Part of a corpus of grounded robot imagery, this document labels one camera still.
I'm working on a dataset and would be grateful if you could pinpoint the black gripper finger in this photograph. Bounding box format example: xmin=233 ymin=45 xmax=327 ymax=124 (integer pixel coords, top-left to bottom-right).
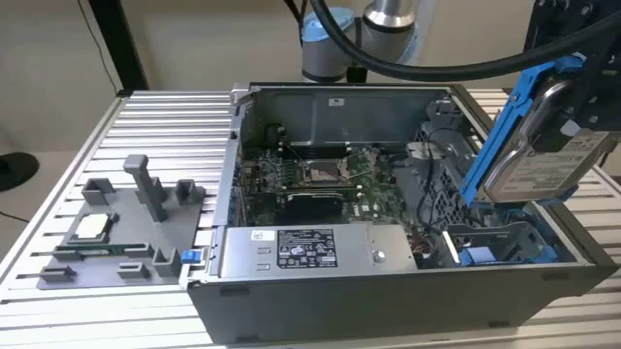
xmin=533 ymin=47 xmax=621 ymax=153

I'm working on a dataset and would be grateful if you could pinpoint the hard disk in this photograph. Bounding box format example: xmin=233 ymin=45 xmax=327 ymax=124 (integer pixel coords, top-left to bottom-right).
xmin=458 ymin=52 xmax=610 ymax=204

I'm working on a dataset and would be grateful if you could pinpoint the grey metal drive cage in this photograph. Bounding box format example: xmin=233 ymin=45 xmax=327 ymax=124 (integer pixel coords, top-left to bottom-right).
xmin=393 ymin=121 xmax=492 ymax=233

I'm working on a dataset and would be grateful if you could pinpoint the green motherboard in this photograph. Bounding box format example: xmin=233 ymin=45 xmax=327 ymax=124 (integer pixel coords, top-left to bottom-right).
xmin=239 ymin=143 xmax=414 ymax=226

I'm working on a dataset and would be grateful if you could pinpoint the CPU socket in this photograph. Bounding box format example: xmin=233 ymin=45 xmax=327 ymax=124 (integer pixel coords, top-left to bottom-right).
xmin=298 ymin=158 xmax=358 ymax=188

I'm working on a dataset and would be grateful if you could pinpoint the black graphics card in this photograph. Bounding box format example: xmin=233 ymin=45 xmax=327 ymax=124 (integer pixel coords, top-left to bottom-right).
xmin=275 ymin=191 xmax=346 ymax=225

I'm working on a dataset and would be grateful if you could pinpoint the grey open PC case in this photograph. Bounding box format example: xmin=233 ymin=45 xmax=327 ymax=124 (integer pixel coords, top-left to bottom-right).
xmin=179 ymin=81 xmax=621 ymax=345

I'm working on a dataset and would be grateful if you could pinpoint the silver power supply unit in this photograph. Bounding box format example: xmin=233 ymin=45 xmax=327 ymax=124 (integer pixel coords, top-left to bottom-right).
xmin=218 ymin=224 xmax=419 ymax=273

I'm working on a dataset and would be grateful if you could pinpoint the grey parts rack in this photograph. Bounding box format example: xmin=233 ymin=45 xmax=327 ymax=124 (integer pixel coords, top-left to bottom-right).
xmin=38 ymin=154 xmax=207 ymax=292

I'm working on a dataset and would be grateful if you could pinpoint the green RAM stick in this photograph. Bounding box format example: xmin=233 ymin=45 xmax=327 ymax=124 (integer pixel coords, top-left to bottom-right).
xmin=55 ymin=244 xmax=147 ymax=254

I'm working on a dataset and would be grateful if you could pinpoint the CPU chip with silver lid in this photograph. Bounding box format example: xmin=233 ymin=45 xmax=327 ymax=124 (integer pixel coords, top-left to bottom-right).
xmin=76 ymin=214 xmax=112 ymax=239

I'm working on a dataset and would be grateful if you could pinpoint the black round monitor foot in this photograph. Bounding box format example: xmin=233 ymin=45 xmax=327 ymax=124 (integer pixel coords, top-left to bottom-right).
xmin=0 ymin=152 xmax=40 ymax=193

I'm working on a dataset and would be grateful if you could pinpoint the thin black internal cable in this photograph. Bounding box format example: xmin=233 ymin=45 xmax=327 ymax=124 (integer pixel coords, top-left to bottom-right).
xmin=425 ymin=127 xmax=468 ymax=233

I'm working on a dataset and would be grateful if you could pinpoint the long black robot cable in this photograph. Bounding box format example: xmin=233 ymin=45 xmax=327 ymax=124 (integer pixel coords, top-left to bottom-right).
xmin=307 ymin=0 xmax=621 ymax=83

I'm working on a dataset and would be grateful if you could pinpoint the coloured power wire bundle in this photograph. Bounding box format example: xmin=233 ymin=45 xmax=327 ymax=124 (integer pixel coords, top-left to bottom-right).
xmin=410 ymin=225 xmax=438 ymax=261

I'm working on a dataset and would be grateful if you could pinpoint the black upright post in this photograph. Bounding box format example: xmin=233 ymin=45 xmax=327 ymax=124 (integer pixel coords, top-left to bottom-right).
xmin=87 ymin=0 xmax=150 ymax=92

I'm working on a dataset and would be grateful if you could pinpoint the thin black wall wire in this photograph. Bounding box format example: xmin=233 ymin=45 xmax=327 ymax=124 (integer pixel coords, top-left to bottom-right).
xmin=76 ymin=0 xmax=123 ymax=96

